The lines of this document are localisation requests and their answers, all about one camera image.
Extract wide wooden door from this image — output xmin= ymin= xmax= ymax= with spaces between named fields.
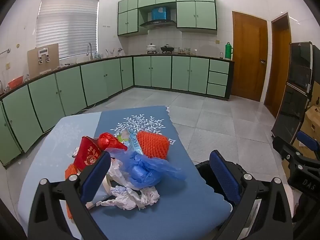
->
xmin=232 ymin=11 xmax=268 ymax=102

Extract red paper packet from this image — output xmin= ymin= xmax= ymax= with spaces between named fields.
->
xmin=75 ymin=136 xmax=103 ymax=173

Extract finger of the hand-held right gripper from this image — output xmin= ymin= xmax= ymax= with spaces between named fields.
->
xmin=296 ymin=130 xmax=320 ymax=160
xmin=272 ymin=136 xmax=304 ymax=162

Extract red plastic wrapper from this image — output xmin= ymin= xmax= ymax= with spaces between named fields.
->
xmin=96 ymin=132 xmax=128 ymax=152

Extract white striped cloth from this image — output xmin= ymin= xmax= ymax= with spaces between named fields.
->
xmin=284 ymin=184 xmax=302 ymax=218

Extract light blue tablecloth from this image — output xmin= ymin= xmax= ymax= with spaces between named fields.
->
xmin=17 ymin=111 xmax=105 ymax=240

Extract blue plastic bag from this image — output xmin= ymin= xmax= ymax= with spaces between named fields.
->
xmin=106 ymin=149 xmax=187 ymax=189

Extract white tissue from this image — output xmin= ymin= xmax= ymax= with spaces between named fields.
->
xmin=96 ymin=186 xmax=160 ymax=210

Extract large orange foam net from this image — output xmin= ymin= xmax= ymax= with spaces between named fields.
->
xmin=136 ymin=131 xmax=170 ymax=160

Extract black trash bin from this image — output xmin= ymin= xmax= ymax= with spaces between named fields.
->
xmin=195 ymin=160 xmax=265 ymax=240

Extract green cabinets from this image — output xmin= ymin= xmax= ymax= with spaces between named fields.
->
xmin=0 ymin=55 xmax=235 ymax=167
xmin=117 ymin=0 xmax=217 ymax=37

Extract green upper cabinets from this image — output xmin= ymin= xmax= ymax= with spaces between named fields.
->
xmin=117 ymin=0 xmax=217 ymax=37

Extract orange basin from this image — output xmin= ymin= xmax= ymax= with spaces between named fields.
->
xmin=7 ymin=77 xmax=24 ymax=88

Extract light blue milk carton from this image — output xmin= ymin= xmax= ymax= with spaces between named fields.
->
xmin=117 ymin=127 xmax=144 ymax=155

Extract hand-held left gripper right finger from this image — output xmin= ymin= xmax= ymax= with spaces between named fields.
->
xmin=209 ymin=150 xmax=294 ymax=240

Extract green lower cabinets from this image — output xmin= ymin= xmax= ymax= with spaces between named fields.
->
xmin=0 ymin=55 xmax=235 ymax=167

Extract green thermos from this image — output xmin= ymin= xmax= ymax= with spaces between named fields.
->
xmin=224 ymin=42 xmax=233 ymax=60

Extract white window blinds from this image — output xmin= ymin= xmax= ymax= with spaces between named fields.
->
xmin=35 ymin=0 xmax=100 ymax=62

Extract narrow wooden door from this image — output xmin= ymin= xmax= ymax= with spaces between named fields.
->
xmin=264 ymin=12 xmax=292 ymax=118

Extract cardboard box with white device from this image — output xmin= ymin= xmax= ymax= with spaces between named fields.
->
xmin=27 ymin=43 xmax=60 ymax=77

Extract black glass cabinet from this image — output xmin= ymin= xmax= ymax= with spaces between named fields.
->
xmin=271 ymin=41 xmax=314 ymax=145

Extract blue tree print table mat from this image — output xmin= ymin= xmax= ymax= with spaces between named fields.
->
xmin=89 ymin=105 xmax=233 ymax=240

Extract black range hood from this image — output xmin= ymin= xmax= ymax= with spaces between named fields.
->
xmin=139 ymin=19 xmax=177 ymax=29

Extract small orange foam net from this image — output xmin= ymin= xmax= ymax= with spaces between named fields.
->
xmin=64 ymin=163 xmax=80 ymax=220

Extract large cardboard box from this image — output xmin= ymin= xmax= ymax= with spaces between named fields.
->
xmin=282 ymin=105 xmax=320 ymax=178

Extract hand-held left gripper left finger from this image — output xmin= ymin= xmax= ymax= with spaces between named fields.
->
xmin=27 ymin=151 xmax=112 ymax=240

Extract white plastic bag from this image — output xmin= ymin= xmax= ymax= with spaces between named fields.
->
xmin=105 ymin=159 xmax=137 ymax=195

